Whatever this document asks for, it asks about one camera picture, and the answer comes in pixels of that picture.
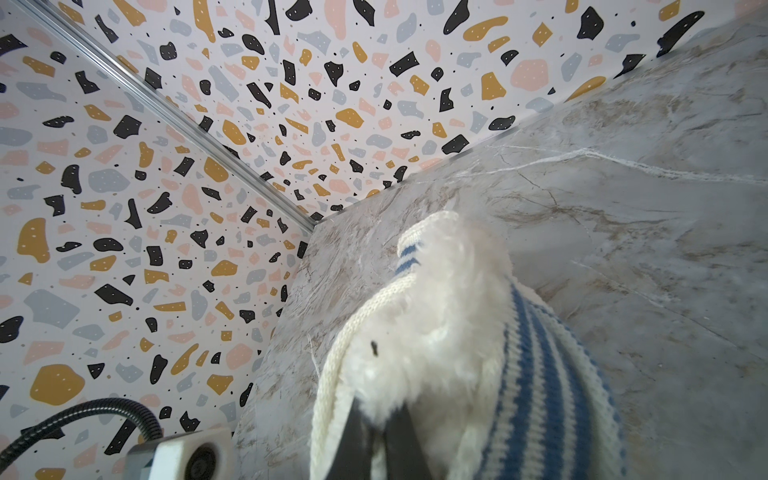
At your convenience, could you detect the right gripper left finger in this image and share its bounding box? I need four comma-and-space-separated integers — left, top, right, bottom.
326, 398, 376, 480

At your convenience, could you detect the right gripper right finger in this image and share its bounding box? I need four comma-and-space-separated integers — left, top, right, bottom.
383, 405, 432, 480

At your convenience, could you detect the blue white striped knit sweater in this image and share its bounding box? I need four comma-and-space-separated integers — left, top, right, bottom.
308, 211, 626, 480

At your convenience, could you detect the white fluffy teddy bear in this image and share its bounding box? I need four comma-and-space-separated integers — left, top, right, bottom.
341, 211, 513, 479

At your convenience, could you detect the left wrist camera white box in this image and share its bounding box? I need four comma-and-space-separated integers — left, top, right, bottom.
122, 427, 238, 480

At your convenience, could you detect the left black corrugated cable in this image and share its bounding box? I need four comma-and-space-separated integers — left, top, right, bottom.
0, 397, 164, 475

